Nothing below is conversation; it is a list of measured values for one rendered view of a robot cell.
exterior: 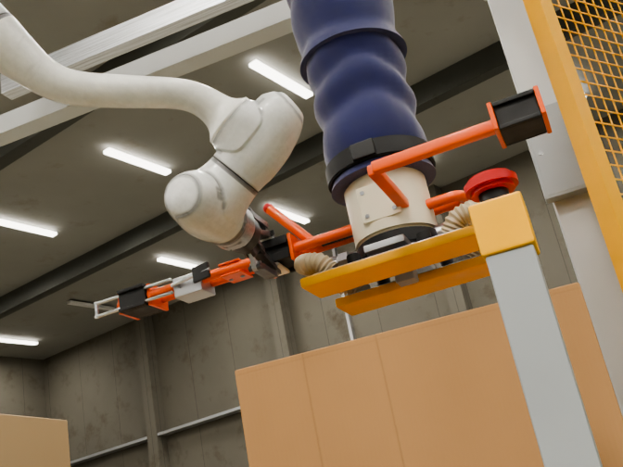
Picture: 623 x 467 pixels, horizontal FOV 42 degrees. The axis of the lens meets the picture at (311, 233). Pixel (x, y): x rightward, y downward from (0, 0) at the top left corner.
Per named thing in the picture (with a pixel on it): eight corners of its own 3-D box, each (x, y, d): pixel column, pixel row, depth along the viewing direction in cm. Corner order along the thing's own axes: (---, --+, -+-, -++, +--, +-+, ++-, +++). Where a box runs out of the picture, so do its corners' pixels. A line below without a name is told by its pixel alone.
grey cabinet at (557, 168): (613, 184, 242) (582, 99, 253) (613, 179, 237) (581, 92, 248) (546, 205, 247) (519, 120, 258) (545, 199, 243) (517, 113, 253)
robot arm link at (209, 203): (222, 258, 144) (269, 202, 144) (181, 234, 130) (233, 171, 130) (184, 225, 149) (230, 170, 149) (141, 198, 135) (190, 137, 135)
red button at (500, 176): (527, 206, 106) (518, 179, 107) (520, 188, 100) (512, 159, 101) (475, 221, 108) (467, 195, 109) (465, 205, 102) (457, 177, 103)
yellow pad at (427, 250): (487, 248, 149) (479, 224, 151) (476, 233, 140) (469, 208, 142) (320, 299, 159) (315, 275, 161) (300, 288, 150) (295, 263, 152)
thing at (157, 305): (169, 310, 182) (166, 289, 184) (151, 304, 175) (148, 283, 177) (137, 321, 184) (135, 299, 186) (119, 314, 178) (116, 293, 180)
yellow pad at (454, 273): (503, 272, 166) (497, 249, 168) (495, 260, 157) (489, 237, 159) (351, 316, 176) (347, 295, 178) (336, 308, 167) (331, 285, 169)
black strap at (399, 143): (447, 179, 173) (442, 162, 174) (419, 138, 152) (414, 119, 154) (349, 211, 180) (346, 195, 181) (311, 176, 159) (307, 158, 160)
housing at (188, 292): (217, 296, 177) (213, 276, 179) (201, 289, 171) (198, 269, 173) (189, 304, 179) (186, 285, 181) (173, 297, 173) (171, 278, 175)
